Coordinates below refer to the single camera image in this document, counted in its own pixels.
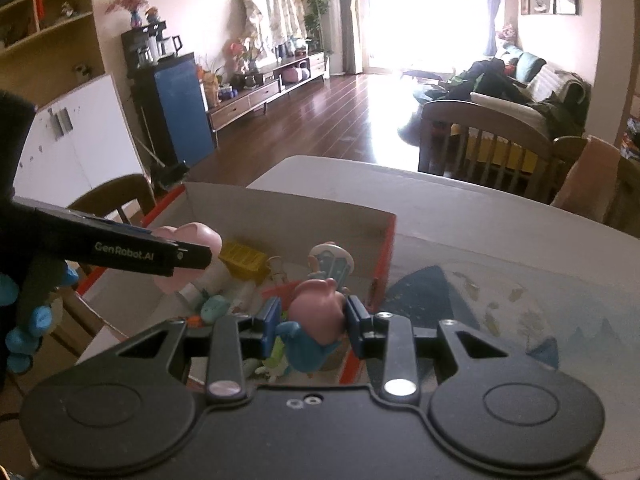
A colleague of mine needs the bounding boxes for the green potted plant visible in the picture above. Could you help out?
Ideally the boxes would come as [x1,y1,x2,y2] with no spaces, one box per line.
[302,0,331,51]

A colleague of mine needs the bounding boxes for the teal egg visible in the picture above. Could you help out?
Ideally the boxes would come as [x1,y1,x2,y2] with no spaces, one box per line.
[200,296,233,323]

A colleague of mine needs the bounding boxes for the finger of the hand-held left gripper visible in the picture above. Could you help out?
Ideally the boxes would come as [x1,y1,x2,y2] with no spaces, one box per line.
[10,197,214,277]

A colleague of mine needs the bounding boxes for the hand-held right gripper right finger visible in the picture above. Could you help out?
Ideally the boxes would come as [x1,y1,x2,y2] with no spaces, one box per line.
[344,294,512,406]

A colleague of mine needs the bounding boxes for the oval coffee table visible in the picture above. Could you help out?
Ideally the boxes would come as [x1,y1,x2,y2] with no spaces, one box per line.
[401,67,446,85]

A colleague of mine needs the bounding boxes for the patterned cloth cover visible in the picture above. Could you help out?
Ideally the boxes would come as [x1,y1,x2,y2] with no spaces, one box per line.
[240,0,307,56]

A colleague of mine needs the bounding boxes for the pink heart-shaped case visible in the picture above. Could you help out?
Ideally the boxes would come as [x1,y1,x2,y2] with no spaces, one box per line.
[150,222,223,296]

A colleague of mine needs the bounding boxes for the wooden dining chair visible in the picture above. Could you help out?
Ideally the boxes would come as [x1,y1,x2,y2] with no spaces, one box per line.
[552,135,640,238]

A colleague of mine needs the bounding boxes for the red cardboard box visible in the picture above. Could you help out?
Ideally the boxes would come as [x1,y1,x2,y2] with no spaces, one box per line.
[75,181,398,386]

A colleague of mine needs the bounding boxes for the pink flowers in vase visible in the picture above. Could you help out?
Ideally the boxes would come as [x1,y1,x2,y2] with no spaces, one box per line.
[105,0,151,28]

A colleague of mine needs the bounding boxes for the pink pig figure blue dress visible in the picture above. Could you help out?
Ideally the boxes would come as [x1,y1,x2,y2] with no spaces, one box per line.
[274,277,351,376]

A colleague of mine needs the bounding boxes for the pink cloth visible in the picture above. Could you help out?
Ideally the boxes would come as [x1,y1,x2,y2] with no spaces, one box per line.
[550,135,626,223]

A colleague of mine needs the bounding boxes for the silver metal cylinder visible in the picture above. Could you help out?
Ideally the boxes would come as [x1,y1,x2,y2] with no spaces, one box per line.
[184,266,236,311]

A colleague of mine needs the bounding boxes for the white cabinet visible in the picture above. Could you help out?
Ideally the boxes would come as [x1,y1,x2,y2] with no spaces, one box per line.
[15,72,146,206]

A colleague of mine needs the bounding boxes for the orange yellow bag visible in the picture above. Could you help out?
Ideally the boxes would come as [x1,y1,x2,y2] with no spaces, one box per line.
[200,67,221,106]

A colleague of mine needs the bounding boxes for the pastel rimmed plastic toy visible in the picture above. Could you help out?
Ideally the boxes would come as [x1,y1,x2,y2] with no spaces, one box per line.
[306,241,357,288]

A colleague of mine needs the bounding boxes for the teal cushion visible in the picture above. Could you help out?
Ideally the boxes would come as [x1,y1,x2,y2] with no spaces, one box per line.
[515,52,547,83]

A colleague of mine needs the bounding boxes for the white standing air conditioner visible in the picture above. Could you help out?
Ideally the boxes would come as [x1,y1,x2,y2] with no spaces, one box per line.
[316,0,346,78]

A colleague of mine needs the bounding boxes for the dark clothes pile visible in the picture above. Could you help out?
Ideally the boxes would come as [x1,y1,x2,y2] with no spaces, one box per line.
[440,59,531,106]

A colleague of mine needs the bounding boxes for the sofa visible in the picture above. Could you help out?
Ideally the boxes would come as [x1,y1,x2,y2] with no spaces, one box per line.
[467,45,593,146]

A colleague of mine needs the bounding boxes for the grey curtain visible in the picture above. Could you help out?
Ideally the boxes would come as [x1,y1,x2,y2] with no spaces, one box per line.
[479,0,508,56]
[342,0,368,75]

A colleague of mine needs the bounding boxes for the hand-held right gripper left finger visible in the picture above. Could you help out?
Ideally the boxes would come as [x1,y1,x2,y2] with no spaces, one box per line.
[115,295,284,405]

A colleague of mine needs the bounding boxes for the blue black cabinet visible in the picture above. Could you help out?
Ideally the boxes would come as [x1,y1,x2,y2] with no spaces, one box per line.
[127,52,217,166]

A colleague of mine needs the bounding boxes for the wooden wall shelf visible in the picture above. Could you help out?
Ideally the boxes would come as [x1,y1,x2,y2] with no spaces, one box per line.
[0,0,108,93]

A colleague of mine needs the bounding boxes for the wooden TV cabinet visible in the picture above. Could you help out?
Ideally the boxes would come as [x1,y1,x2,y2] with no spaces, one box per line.
[207,50,331,133]

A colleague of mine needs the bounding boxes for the pink flower arrangement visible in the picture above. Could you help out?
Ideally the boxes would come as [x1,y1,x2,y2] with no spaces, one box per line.
[227,37,266,76]

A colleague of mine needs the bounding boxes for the black coffee machine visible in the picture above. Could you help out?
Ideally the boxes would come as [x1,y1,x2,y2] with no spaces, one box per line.
[122,22,183,73]

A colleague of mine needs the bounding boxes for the black dustpan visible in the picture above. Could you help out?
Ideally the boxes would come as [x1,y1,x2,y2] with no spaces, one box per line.
[149,159,190,186]

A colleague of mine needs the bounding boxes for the dining chair yellow cushion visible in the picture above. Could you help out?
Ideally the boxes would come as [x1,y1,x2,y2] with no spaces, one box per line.
[417,100,556,196]

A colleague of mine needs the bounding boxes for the person's left hand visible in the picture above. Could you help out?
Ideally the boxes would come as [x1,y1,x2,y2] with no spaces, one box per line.
[0,252,81,376]

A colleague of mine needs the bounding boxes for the yellow plastic block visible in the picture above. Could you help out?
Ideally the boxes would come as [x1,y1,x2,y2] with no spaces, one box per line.
[219,241,271,283]

